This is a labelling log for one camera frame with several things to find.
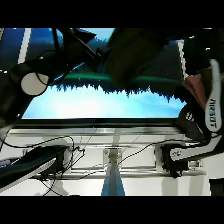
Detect dark olive long-sleeved garment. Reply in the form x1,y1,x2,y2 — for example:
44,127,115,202
105,28,169,91

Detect black garment with white print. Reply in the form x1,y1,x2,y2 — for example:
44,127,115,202
175,99,212,141

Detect pink garment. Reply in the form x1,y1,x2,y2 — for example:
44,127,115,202
184,73,209,111

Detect silver frame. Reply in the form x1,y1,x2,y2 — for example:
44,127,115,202
0,125,224,197

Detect black cable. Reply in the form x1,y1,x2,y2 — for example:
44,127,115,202
118,138,188,166
0,134,86,175
34,28,74,88

